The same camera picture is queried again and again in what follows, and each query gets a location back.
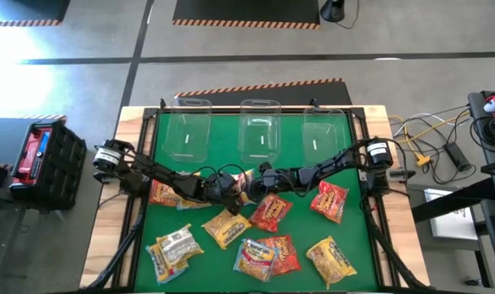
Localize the black stand base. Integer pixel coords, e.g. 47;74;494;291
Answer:
319;0;346;23

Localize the red Maruchan noodle pack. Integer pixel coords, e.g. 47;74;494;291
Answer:
310;179;350;225
249;193;293;234
149;179;169;207
258;234;302;277

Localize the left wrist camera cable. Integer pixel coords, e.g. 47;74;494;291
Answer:
189;163;249;185

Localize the white cable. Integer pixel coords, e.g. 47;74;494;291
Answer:
394;113;448;136

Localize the clear plastic bin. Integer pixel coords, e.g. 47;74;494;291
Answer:
164;97;213;163
302;106;352;168
238;99;283;165

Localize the black and red crate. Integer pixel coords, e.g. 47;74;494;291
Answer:
9;119;88;212

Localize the black power brick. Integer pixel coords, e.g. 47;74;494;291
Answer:
443;141;473;172

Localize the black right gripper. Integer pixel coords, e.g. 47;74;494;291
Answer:
247;163;304;202

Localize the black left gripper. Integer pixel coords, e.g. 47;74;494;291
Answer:
198;173;245;216

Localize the black diagonal frame brace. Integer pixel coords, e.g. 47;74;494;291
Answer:
363;203;428;293
78;203;149;293

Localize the white board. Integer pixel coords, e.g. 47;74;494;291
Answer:
425;189;479;241

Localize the hazard-striped black floor mat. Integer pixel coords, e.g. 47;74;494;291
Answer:
174;78;354;107
172;0;321;30
20;114;68;123
0;0;71;28

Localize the thin black floor cable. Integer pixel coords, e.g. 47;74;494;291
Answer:
335;0;361;30

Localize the black side desk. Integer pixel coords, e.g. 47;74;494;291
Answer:
410;83;495;294

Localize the black table frame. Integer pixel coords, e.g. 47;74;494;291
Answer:
123;97;391;294

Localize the pink yellow snack bag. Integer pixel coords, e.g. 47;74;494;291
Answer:
232;238;279;283

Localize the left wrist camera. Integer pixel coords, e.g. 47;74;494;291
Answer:
217;171;237;191

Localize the blue-edged Maruchan noodle pack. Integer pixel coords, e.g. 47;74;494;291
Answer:
176;198;214;211
145;243;190;285
230;168;259;207

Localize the yellow cable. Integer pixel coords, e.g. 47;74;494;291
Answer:
398;112;471;167

